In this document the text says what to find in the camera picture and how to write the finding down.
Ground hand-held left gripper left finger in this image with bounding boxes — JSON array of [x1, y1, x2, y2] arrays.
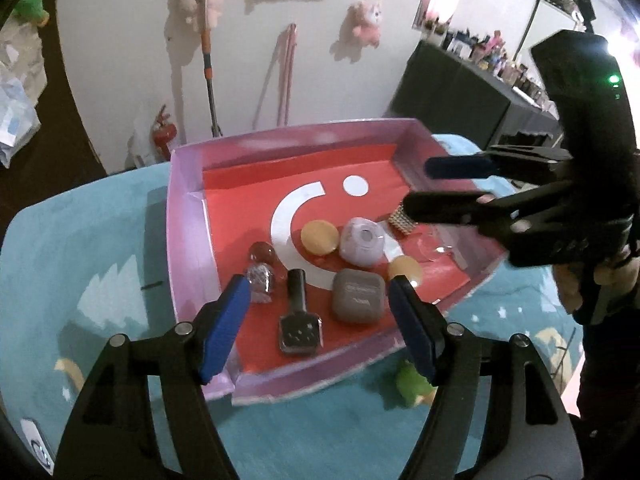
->
[[52, 274, 252, 480]]

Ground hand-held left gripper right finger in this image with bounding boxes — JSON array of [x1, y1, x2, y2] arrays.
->
[[387, 276, 586, 480]]

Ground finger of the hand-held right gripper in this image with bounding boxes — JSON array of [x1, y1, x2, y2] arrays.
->
[[403, 182, 571, 241], [425, 146, 573, 183]]

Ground gold studded cylinder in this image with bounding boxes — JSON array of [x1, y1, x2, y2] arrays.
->
[[388, 205, 417, 234]]

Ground yellow and green star toy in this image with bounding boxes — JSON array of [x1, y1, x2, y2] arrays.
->
[[395, 360, 439, 408]]

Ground orange makeup sponge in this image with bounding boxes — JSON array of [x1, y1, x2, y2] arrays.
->
[[387, 255, 424, 286], [300, 220, 340, 257]]

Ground grey rounded case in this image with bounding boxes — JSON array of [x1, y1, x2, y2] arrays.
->
[[330, 268, 387, 324]]

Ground glitter bottle with brown cap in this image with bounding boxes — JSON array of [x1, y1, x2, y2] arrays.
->
[[244, 241, 279, 304]]

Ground lavender earbud case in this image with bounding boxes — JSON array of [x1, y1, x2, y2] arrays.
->
[[339, 217, 386, 267]]

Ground purple cardboard box red inside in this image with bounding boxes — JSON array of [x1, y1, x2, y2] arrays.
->
[[166, 117, 506, 407]]

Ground person's right hand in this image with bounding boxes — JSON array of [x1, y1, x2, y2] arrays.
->
[[552, 255, 640, 311]]

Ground black dresser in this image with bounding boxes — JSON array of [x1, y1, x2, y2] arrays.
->
[[384, 40, 562, 152]]

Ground black nail polish bottle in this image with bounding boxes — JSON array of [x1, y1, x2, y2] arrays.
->
[[277, 269, 324, 357]]

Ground row of cosmetic bottles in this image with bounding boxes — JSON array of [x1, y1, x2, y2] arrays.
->
[[424, 24, 553, 107]]

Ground pink plush toy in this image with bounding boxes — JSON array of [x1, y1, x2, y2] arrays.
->
[[347, 0, 384, 46]]

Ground pink stick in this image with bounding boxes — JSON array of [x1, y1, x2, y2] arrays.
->
[[276, 22, 301, 129]]

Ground red fire extinguisher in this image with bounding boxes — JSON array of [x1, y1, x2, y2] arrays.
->
[[151, 105, 179, 162]]

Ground mop stick with orange grip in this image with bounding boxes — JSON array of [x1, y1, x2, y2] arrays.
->
[[199, 0, 224, 139]]

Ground dark brown door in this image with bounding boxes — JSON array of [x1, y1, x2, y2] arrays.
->
[[0, 0, 108, 181]]

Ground clear plastic bag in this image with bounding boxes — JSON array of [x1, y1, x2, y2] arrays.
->
[[0, 25, 42, 169]]

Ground green plush toy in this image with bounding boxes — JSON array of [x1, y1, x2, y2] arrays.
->
[[12, 0, 51, 29]]

